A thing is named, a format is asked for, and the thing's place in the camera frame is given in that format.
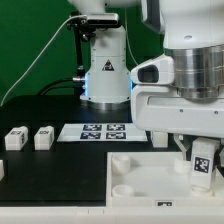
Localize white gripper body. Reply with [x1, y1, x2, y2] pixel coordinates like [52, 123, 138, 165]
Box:
[131, 85, 224, 138]

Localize white square tabletop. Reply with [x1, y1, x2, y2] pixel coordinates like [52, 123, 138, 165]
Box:
[106, 152, 224, 208]

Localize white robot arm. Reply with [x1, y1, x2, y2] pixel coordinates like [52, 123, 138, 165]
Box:
[68, 0, 224, 139]

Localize white tag sheet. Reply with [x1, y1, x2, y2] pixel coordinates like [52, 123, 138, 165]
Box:
[57, 123, 147, 142]

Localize white block left edge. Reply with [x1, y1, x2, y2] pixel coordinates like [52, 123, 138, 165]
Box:
[0, 160, 4, 181]

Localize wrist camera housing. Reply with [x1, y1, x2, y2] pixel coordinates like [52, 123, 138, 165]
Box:
[131, 54, 174, 85]

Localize black camera on stand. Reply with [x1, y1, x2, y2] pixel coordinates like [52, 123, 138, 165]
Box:
[66, 12, 121, 94]

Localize black cable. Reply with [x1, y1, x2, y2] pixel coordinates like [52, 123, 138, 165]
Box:
[35, 77, 84, 96]

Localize grey cable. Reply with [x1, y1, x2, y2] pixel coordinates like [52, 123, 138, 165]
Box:
[0, 15, 84, 107]

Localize white front rail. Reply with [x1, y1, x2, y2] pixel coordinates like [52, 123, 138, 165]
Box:
[0, 207, 224, 224]

